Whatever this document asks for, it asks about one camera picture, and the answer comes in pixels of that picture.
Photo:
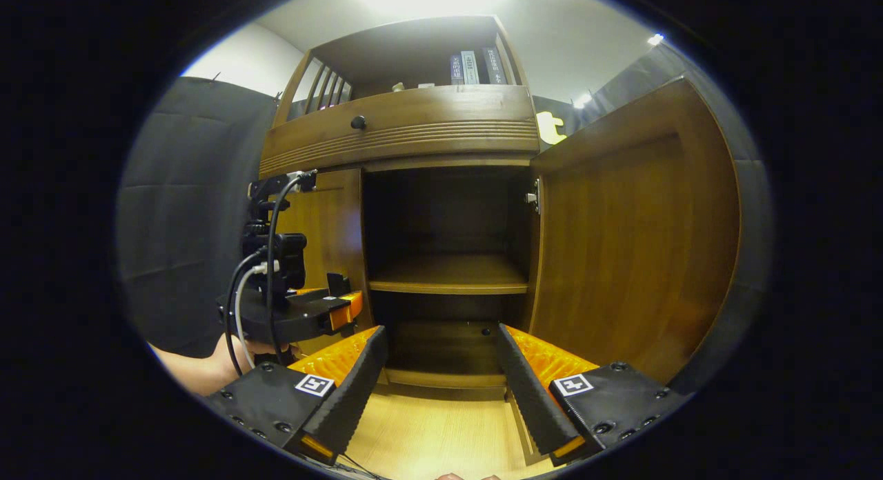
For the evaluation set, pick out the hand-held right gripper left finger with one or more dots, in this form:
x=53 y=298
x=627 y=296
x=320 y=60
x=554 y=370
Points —
x=352 y=397

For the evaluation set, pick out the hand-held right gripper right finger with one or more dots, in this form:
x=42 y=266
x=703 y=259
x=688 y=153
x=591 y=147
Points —
x=534 y=397

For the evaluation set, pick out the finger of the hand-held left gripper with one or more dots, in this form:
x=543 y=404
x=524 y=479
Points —
x=345 y=311

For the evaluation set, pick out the wooden cabinet door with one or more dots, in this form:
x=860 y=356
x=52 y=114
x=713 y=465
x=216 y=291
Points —
x=334 y=225
x=621 y=245

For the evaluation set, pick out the wooden inner cabinet shelf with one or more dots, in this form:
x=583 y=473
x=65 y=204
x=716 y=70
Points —
x=448 y=273

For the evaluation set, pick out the metal door hinge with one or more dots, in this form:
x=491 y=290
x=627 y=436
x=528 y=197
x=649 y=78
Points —
x=532 y=197

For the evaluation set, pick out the black backdrop cloth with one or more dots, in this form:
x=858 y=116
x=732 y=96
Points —
x=179 y=225

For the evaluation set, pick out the black round drawer knob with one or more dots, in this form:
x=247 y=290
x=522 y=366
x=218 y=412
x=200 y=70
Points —
x=359 y=122

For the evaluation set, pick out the blue book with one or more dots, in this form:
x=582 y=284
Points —
x=457 y=69

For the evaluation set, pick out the grey book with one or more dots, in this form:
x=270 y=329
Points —
x=470 y=67

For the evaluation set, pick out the small ceiling light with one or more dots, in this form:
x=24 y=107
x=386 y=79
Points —
x=655 y=38
x=583 y=99

